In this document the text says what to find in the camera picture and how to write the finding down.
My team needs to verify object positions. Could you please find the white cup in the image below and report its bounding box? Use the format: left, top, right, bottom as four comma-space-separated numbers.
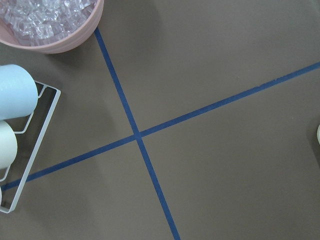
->
0, 120, 18, 170

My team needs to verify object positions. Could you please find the pink bowl with ice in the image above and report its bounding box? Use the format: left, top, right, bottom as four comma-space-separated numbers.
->
0, 0, 105, 54

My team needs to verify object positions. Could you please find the white wire cup rack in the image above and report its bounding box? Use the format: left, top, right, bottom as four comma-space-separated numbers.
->
0, 81, 61, 214

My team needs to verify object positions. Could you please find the white bear print tray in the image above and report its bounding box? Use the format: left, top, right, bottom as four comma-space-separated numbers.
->
316, 125, 320, 144

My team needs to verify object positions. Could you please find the blue cup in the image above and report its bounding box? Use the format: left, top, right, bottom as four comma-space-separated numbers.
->
0, 64, 38, 120

